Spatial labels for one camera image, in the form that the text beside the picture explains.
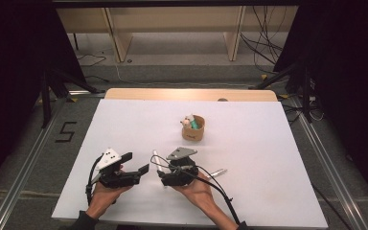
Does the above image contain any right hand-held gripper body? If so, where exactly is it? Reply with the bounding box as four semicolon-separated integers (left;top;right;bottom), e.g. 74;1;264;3
157;147;200;187

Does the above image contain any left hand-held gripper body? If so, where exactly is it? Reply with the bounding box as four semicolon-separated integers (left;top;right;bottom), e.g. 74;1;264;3
95;147;142;189

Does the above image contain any silver pen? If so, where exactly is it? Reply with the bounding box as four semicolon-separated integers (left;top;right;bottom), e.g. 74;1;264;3
208;168;229;179

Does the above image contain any person's left hand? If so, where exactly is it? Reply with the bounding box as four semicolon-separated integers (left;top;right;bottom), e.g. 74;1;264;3
85;164;133;219

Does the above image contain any person's right hand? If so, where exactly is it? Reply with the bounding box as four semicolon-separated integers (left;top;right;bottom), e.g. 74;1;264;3
172;171;219;214

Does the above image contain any white board table cover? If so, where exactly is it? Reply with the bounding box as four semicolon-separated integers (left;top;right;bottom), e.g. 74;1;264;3
51;98;329;229

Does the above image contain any black tripod stand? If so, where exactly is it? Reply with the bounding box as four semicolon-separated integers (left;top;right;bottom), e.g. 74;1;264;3
39;68;106;128
248;60;314;124

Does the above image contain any black curtain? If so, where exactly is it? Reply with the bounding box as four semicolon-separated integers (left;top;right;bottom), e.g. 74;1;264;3
272;4;368;212
0;6;87;196

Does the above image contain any light wooden desk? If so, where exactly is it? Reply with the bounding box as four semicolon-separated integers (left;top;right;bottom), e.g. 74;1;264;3
57;6;300;63

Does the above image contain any left hand-held gripper cable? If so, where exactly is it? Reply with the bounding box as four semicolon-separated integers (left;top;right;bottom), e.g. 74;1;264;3
85;154;104;205

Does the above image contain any hand-held gripper cable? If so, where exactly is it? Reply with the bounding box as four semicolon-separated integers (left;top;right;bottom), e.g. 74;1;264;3
85;154;104;205
149;154;242;226

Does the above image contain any right hand-held gripper cable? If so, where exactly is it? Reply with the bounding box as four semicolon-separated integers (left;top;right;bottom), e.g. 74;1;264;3
149;154;242;226

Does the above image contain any metal floor rail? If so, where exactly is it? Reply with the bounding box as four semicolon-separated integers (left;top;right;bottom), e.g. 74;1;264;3
0;99;68;230
288;95;368;230

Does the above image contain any thin black floor cable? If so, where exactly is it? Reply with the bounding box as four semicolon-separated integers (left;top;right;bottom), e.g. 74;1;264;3
76;53;108;68

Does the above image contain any bundle of black cables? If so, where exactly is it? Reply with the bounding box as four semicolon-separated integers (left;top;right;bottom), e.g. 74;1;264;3
239;5;288;75

